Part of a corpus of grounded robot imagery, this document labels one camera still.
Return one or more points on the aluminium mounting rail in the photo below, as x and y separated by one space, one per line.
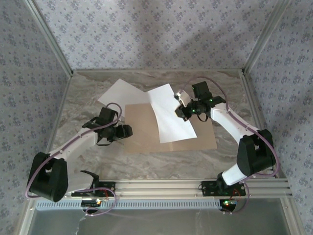
159 188

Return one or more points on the tan paper folder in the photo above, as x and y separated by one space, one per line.
139 127

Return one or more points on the control board with lights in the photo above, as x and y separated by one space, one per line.
91 202
228 203

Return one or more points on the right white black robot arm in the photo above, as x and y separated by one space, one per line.
230 124

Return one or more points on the white paper sheet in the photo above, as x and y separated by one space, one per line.
122 94
171 122

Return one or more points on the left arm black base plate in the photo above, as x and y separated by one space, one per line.
110 186

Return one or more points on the aluminium side rail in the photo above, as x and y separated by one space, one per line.
248 85
58 122

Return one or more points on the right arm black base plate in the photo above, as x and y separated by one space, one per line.
207 188

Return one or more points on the grey metal panel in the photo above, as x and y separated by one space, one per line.
159 222

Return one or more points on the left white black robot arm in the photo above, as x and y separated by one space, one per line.
73 147

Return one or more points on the aluminium frame post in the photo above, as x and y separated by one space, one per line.
264 36
52 41

